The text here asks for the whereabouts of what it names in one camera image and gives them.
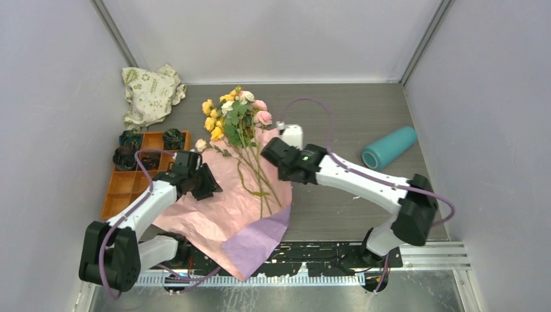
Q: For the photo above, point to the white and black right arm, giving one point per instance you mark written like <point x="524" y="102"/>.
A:
<point x="407" y="200"/>

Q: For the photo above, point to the aluminium slotted rail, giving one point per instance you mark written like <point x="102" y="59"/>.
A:
<point x="161" y="278"/>

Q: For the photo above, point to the dark rolled fabric middle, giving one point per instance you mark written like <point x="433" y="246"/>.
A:
<point x="150" y="161"/>

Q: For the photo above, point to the dark rolled fabric middle-left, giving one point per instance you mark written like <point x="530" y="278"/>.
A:
<point x="124" y="158"/>

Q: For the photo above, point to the pink wrapping paper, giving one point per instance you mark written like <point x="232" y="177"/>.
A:
<point x="208" y="223"/>

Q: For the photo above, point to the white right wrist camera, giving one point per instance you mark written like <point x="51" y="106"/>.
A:
<point x="291" y="134"/>

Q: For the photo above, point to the printed cream cloth bag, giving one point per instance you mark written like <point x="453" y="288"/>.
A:
<point x="150" y="95"/>

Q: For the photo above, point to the teal cylindrical vase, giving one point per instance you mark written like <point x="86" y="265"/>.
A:
<point x="381" y="153"/>

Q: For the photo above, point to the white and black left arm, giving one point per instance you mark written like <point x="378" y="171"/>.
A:
<point x="113" y="256"/>

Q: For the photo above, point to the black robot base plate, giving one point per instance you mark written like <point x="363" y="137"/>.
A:
<point x="329" y="258"/>

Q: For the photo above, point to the purple wrapping paper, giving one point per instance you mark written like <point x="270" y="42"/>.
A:
<point x="252" y="246"/>

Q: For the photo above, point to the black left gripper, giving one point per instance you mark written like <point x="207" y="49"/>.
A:
<point x="210" y="185"/>

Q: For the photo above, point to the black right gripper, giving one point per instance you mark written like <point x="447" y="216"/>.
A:
<point x="281" y="174"/>

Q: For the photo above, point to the dark rolled fabric top-left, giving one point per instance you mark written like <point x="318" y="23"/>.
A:
<point x="131" y="138"/>

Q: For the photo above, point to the orange compartment tray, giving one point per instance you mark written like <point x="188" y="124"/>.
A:
<point x="125" y="187"/>

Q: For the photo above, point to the artificial flower bouquet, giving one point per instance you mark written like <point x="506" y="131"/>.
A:
<point x="236" y="124"/>

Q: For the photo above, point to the dark rolled fabric top-right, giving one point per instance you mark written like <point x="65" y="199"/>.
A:
<point x="173" y="139"/>

